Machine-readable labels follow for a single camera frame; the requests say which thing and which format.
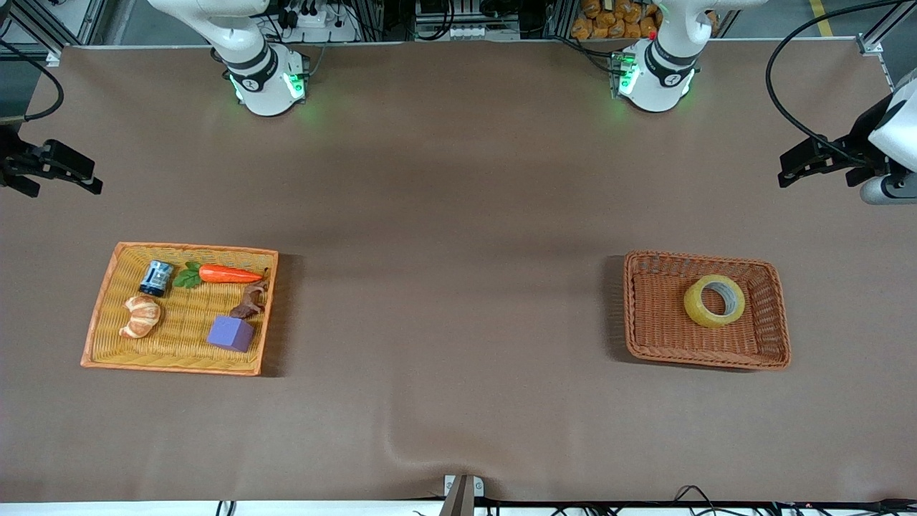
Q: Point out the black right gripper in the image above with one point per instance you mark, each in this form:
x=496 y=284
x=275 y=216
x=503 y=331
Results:
x=16 y=162

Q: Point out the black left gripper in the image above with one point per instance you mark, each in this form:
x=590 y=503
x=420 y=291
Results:
x=857 y=148

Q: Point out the yellow tape roll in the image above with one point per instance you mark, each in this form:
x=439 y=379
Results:
x=691 y=304

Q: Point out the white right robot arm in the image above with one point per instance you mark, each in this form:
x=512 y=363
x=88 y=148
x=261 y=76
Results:
x=265 y=93

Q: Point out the blue drink can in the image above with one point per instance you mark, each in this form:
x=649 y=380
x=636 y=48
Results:
x=156 y=278

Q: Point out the toy croissant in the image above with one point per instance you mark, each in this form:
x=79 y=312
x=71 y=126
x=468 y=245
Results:
x=142 y=317

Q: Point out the orange toy carrot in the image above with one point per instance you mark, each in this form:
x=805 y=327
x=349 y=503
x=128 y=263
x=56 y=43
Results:
x=226 y=274

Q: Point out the yellow wicker tray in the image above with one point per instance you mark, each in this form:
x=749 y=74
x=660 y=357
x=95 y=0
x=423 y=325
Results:
x=179 y=344

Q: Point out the brown wicker basket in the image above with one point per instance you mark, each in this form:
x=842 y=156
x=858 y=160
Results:
x=659 y=322

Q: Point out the brown toy animal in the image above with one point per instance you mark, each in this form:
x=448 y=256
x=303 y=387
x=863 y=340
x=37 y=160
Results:
x=251 y=301

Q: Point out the purple foam cube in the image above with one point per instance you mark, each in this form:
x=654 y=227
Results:
x=231 y=333

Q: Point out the bag of orange rolls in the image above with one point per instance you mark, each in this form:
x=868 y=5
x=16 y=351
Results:
x=609 y=21

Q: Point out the white power strip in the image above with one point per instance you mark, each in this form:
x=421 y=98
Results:
x=322 y=25

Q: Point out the grey power strip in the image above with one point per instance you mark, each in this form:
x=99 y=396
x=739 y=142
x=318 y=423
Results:
x=480 y=32

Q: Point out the brown table cover mat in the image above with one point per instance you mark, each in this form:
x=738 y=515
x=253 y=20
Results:
x=458 y=215

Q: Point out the aluminium frame profile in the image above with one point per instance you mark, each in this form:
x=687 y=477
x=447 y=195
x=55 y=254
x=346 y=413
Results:
x=54 y=51
x=870 y=46

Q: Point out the grey metal table bracket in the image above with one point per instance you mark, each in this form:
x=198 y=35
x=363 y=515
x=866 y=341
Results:
x=462 y=494

